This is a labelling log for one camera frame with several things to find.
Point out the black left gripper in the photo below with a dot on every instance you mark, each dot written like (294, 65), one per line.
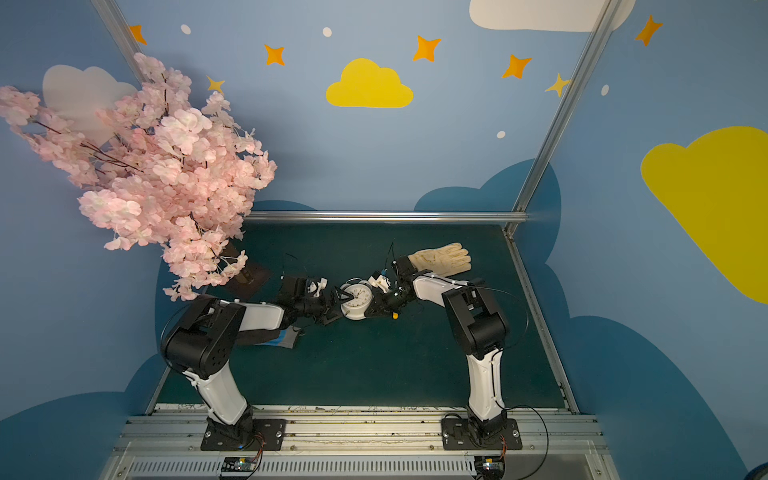
(327, 303)

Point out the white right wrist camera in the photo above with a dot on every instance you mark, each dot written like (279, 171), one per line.
(380, 281)

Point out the aluminium corner post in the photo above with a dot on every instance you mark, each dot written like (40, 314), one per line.
(118, 28)
(585, 66)

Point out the aluminium back rail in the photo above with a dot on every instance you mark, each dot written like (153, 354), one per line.
(393, 217)

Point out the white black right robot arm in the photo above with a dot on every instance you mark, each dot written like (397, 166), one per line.
(477, 323)

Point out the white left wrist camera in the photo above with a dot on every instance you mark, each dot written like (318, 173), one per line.
(315, 286)

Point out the aluminium front mounting rail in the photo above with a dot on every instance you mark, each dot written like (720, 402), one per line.
(344, 442)

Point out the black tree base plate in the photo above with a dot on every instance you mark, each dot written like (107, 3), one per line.
(250, 280)

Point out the right controller circuit board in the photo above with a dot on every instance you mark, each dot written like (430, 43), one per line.
(489, 468)

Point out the grey blue sock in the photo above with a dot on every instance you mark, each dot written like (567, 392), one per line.
(282, 339)

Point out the cream work glove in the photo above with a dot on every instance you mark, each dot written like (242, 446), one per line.
(446, 261)

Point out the white round alarm clock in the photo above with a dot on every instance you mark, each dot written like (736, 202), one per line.
(355, 300)

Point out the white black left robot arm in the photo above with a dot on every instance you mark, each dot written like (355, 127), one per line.
(200, 344)

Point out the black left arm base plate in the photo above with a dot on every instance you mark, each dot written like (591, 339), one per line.
(264, 435)

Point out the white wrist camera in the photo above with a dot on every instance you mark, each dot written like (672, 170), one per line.
(380, 281)
(315, 286)

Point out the left controller circuit board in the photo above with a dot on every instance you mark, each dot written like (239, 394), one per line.
(236, 468)

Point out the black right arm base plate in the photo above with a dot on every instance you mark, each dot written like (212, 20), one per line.
(458, 433)

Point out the aluminium corner post right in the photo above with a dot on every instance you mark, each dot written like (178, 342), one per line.
(585, 66)

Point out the pink cherry blossom tree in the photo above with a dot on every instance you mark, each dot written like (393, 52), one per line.
(168, 174)

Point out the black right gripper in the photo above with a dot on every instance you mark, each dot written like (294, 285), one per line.
(384, 297)

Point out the controller circuit board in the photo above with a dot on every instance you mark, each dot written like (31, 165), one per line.
(489, 468)
(236, 468)

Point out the aluminium corner post left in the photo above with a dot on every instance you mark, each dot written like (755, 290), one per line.
(118, 28)

